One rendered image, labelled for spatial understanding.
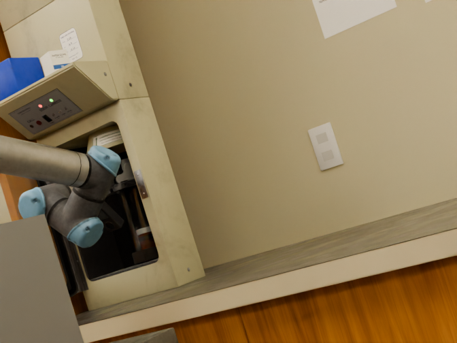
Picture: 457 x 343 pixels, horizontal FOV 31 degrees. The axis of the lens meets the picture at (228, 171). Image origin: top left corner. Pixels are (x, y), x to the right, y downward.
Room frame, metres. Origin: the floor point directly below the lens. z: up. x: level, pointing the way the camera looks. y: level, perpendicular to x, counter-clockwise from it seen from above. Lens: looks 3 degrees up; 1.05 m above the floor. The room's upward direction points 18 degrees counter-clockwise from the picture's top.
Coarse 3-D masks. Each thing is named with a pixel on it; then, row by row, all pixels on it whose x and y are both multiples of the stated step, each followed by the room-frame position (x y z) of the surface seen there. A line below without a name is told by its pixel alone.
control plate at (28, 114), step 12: (48, 96) 1.94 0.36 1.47; (60, 96) 1.93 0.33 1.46; (24, 108) 1.99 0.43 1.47; (36, 108) 1.99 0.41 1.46; (48, 108) 1.98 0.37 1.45; (60, 108) 1.97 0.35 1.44; (72, 108) 1.96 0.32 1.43; (24, 120) 2.03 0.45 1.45; (36, 120) 2.03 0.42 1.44; (60, 120) 2.01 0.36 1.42; (36, 132) 2.06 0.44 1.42
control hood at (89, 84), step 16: (80, 64) 1.86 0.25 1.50; (96, 64) 1.90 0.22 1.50; (48, 80) 1.90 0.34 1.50; (64, 80) 1.89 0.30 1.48; (80, 80) 1.88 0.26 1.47; (96, 80) 1.89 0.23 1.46; (112, 80) 1.93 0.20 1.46; (16, 96) 1.97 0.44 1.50; (32, 96) 1.95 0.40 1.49; (80, 96) 1.92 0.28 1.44; (96, 96) 1.91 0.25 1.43; (112, 96) 1.92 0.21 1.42; (0, 112) 2.03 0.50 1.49; (80, 112) 1.97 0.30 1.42; (16, 128) 2.07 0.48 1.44; (48, 128) 2.04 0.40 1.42
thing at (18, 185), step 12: (0, 180) 2.04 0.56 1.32; (12, 180) 2.05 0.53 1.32; (24, 180) 2.07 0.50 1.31; (0, 192) 2.03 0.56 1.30; (12, 192) 2.05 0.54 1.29; (0, 204) 2.03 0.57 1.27; (12, 204) 2.04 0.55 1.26; (0, 216) 2.02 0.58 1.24; (12, 216) 2.04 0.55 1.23; (60, 264) 2.08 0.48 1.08
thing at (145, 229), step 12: (120, 192) 2.06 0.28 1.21; (132, 192) 2.05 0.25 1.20; (120, 204) 2.07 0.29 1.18; (132, 204) 2.05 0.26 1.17; (132, 216) 2.05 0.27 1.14; (144, 216) 2.05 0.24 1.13; (132, 228) 2.06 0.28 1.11; (144, 228) 2.05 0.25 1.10; (132, 240) 2.06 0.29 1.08; (144, 240) 2.05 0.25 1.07
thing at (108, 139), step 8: (104, 128) 2.03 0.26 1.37; (112, 128) 2.03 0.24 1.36; (88, 136) 2.08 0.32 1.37; (96, 136) 2.04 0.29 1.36; (104, 136) 2.02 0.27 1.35; (112, 136) 2.02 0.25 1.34; (120, 136) 2.02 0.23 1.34; (88, 144) 2.06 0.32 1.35; (96, 144) 2.03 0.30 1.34; (104, 144) 2.02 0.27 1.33; (112, 144) 2.01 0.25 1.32; (120, 144) 2.17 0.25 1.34; (120, 152) 2.18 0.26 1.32
